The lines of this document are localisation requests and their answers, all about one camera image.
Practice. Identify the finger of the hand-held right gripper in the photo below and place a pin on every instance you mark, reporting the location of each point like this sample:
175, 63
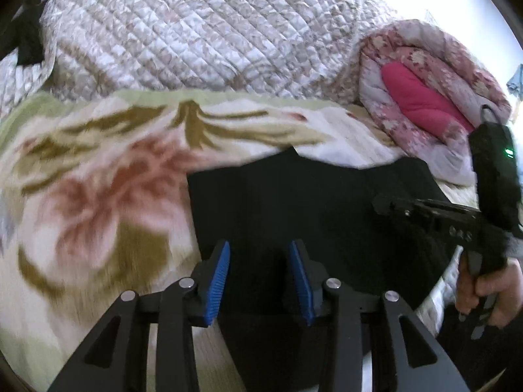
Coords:
404, 208

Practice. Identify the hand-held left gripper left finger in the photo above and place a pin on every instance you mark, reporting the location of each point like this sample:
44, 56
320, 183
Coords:
216, 281

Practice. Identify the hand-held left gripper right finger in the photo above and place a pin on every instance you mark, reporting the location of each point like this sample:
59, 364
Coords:
304, 290

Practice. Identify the black pants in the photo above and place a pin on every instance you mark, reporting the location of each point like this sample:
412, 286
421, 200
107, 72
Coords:
286, 204

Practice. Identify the person's right hand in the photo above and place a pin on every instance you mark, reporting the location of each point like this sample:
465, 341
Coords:
506, 290

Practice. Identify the blue cloth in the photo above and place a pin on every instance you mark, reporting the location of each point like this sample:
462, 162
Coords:
517, 83

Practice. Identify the pink pillow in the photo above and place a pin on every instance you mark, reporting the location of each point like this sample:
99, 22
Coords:
416, 98

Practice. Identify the floral fleece blanket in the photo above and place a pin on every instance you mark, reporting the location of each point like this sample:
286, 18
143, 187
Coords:
102, 212

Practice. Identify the pink floral comforter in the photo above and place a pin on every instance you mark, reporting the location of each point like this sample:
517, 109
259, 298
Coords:
408, 69

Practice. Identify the person's dark clothing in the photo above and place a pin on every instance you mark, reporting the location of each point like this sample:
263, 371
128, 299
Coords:
482, 359

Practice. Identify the quilted beige bedspread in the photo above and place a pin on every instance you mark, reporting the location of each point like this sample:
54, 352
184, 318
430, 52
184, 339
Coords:
184, 28

